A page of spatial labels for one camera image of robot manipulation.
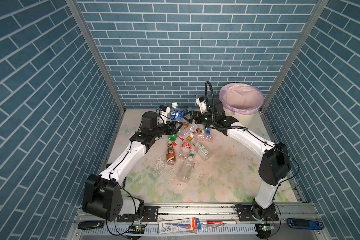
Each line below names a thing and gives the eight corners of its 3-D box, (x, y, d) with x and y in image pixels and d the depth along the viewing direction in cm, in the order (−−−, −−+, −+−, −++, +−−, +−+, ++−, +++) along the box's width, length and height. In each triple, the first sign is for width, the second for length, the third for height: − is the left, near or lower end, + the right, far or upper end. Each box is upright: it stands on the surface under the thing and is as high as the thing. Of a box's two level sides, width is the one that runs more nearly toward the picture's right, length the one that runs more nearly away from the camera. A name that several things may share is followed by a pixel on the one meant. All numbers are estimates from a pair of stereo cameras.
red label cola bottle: (178, 158, 94) (178, 155, 91) (182, 144, 100) (182, 141, 97) (188, 160, 93) (188, 157, 90) (191, 146, 99) (191, 143, 96)
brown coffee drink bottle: (167, 165, 92) (166, 161, 87) (167, 143, 102) (166, 138, 98) (176, 164, 92) (175, 160, 88) (175, 142, 102) (175, 138, 98)
